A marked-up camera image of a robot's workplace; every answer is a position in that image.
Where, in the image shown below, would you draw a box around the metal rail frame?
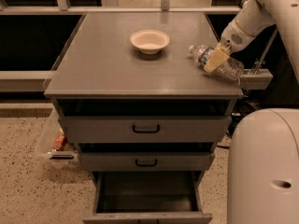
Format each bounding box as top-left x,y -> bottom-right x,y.
0,0 -> 272,96

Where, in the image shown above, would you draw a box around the grey middle drawer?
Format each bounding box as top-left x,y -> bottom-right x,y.
78,143 -> 215,172

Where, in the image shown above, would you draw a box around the grey top drawer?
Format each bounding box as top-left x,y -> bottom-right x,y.
56,99 -> 232,143

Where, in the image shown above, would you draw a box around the blue box with cables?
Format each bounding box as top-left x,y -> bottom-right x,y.
225,99 -> 260,138

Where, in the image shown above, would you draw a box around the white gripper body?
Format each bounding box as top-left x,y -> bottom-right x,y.
221,19 -> 255,53

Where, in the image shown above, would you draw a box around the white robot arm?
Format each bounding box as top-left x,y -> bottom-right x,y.
219,0 -> 299,224

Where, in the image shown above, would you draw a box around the clear plastic water bottle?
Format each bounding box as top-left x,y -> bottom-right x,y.
189,45 -> 244,81

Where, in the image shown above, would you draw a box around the red item in bin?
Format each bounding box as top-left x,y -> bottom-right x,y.
53,135 -> 67,151

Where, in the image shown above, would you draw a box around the clear plastic storage bin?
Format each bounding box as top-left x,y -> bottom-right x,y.
34,109 -> 78,166

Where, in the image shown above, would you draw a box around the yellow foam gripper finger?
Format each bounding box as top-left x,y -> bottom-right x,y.
204,47 -> 230,73

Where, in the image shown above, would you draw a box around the grey bottom drawer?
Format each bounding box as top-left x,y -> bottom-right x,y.
83,171 -> 212,224

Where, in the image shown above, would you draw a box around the grey drawer cabinet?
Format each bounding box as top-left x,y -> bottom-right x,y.
46,12 -> 242,224

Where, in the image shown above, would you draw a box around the white paper bowl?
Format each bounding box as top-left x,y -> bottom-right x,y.
130,30 -> 170,55

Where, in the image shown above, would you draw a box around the grey drawer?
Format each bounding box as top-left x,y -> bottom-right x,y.
78,143 -> 215,172
56,99 -> 232,143
83,171 -> 212,224

